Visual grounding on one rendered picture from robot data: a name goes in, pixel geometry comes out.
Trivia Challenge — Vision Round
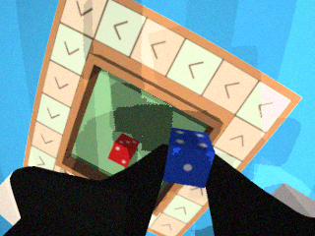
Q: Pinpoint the blue die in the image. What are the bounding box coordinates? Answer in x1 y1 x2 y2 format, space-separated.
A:
163 127 215 188

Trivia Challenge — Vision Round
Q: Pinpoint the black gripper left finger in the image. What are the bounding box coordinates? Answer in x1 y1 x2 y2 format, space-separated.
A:
10 144 168 236

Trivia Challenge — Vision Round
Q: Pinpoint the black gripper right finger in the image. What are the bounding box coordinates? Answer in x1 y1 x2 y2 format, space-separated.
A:
206 153 315 236

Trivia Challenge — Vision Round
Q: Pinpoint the red die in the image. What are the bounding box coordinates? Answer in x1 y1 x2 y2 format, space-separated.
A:
108 134 139 167

